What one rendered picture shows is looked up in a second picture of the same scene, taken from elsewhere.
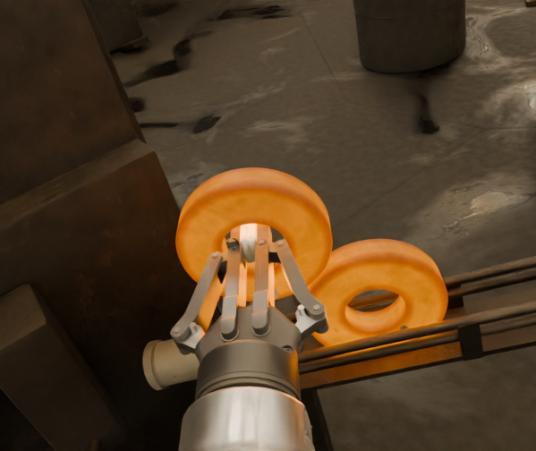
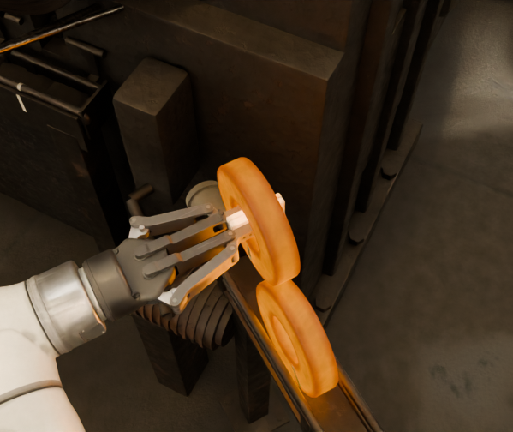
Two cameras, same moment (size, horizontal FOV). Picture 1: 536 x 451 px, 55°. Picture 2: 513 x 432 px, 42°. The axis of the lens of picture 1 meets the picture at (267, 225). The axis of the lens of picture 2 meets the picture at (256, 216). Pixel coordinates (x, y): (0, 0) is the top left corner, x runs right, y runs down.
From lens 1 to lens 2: 0.51 m
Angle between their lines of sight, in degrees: 41
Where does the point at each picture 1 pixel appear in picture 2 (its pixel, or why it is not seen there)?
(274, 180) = (266, 216)
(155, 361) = (196, 195)
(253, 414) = (65, 299)
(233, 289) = (178, 237)
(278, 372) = (108, 299)
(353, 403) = (397, 358)
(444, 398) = not seen: outside the picture
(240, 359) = (103, 273)
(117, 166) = (292, 65)
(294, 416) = (81, 321)
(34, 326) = (148, 110)
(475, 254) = not seen: outside the picture
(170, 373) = not seen: hidden behind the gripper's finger
